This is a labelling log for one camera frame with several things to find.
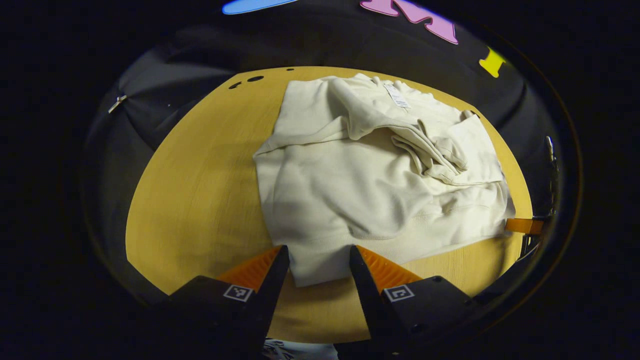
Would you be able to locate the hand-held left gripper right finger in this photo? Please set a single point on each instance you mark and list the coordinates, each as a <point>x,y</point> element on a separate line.
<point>367,300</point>

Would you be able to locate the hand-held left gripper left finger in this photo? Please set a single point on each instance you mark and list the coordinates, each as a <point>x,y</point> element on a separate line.
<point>272,295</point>

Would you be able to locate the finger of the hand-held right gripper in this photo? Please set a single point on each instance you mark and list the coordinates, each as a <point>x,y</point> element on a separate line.
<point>525,226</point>

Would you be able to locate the cream white sweatshirt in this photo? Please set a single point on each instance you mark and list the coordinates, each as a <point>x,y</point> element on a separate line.
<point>350,190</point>

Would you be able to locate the person's patterned clothing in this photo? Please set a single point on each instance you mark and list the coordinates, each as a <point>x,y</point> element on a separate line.
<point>280,350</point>

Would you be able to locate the white paper garment tag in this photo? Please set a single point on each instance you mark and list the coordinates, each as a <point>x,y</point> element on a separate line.
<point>396,95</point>

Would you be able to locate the small silver cloth clip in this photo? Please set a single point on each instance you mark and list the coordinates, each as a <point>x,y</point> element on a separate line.
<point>117,103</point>

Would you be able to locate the black backdrop cloth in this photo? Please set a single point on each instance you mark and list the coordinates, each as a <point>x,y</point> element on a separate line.
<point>200,50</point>

